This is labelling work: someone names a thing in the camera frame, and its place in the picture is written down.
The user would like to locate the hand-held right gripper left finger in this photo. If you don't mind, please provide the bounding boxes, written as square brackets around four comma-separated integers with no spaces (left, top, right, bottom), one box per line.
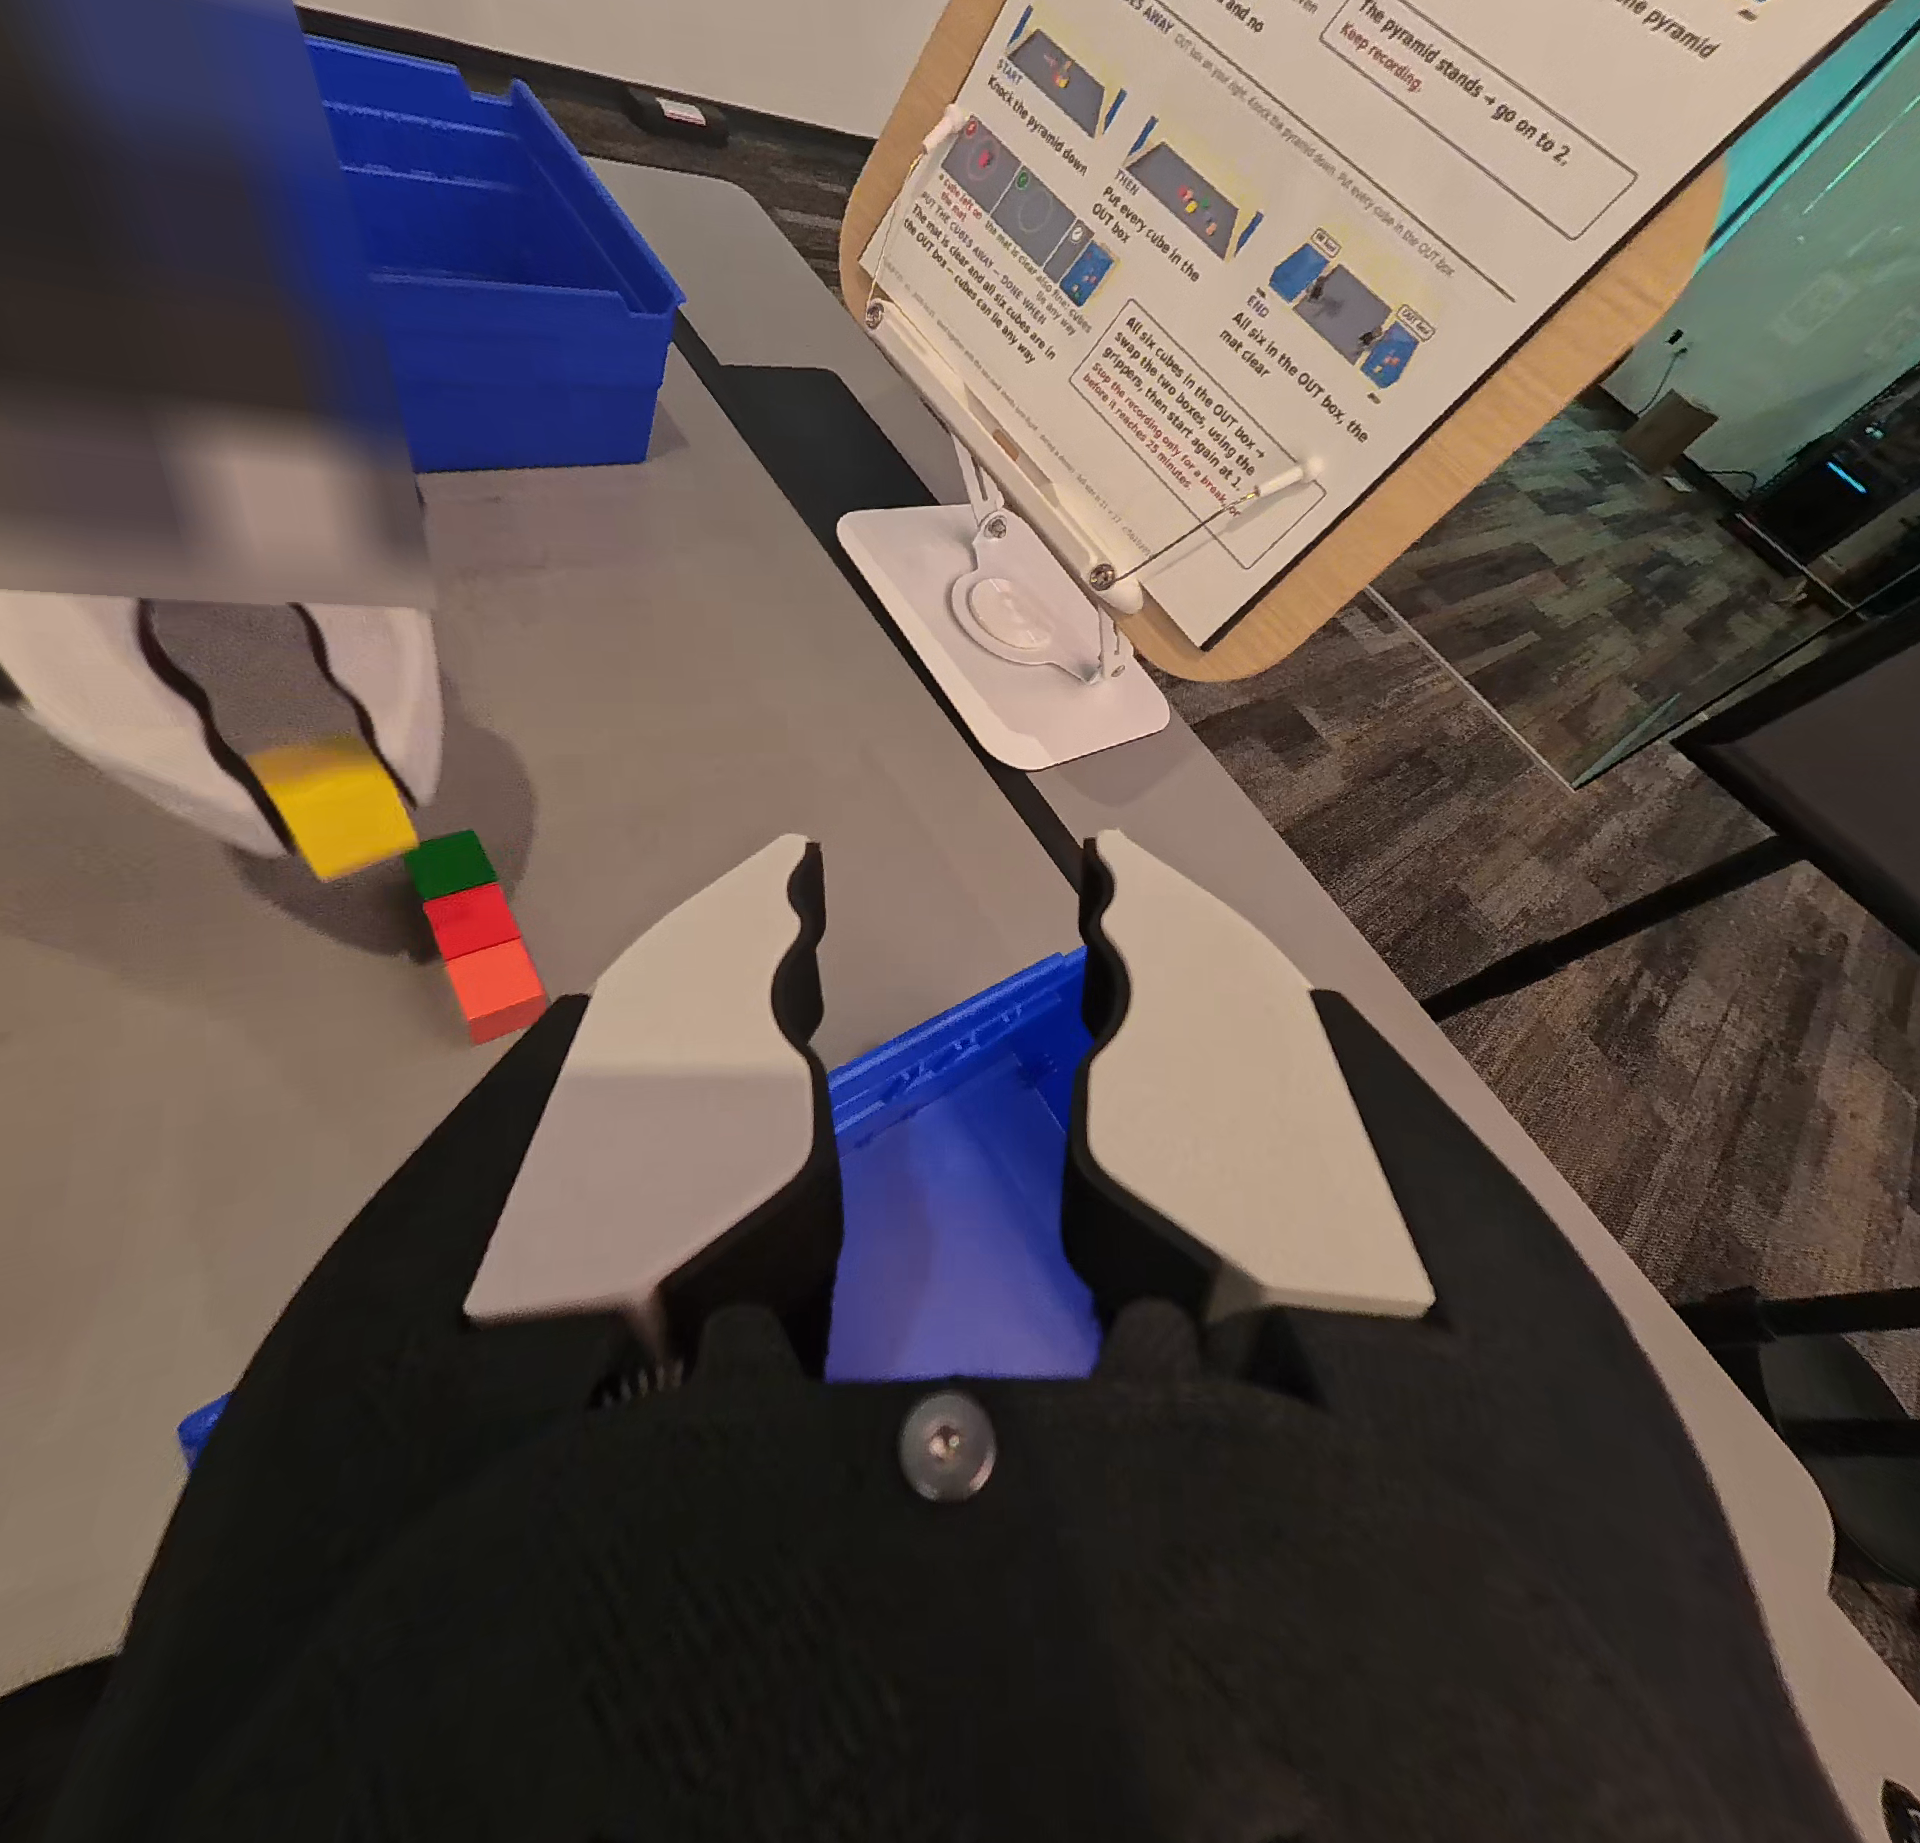
[460,834,842,1364]

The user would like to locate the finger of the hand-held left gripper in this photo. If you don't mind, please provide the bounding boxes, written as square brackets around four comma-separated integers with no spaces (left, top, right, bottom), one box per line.
[0,593,298,857]
[286,603,448,809]

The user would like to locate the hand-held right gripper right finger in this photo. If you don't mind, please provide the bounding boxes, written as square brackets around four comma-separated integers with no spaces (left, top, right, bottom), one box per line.
[1066,830,1437,1364]

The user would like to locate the yellow cube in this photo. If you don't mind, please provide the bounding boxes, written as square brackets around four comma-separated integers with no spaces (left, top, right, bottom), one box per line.
[248,738,422,880]

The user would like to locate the orange cube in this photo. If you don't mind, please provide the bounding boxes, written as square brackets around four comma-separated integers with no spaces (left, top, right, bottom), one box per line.
[446,936,550,1048]

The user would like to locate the red cube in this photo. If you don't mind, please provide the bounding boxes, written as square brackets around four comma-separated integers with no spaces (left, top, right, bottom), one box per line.
[426,885,519,961]

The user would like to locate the blue plastic bin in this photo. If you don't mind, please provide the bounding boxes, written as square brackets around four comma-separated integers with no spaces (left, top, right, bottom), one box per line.
[176,945,1105,1469]
[308,37,687,477]

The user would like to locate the black metal pole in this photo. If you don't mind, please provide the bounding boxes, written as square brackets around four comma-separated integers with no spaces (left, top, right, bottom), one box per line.
[1419,835,1802,1018]

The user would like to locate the black round stand base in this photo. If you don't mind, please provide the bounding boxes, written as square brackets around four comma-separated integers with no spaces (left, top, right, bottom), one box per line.
[1761,1326,1920,1580]

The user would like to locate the black shelving rack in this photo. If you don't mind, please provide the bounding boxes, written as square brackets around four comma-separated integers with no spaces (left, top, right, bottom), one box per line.
[1736,404,1920,606]

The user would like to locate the wooden instruction board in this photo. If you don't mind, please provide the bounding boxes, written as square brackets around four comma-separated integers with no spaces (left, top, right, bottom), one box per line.
[842,0,1920,683]

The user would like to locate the white pin on wire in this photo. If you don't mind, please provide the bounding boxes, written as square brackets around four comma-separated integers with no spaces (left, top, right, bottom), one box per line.
[1092,455,1333,616]
[863,103,966,333]

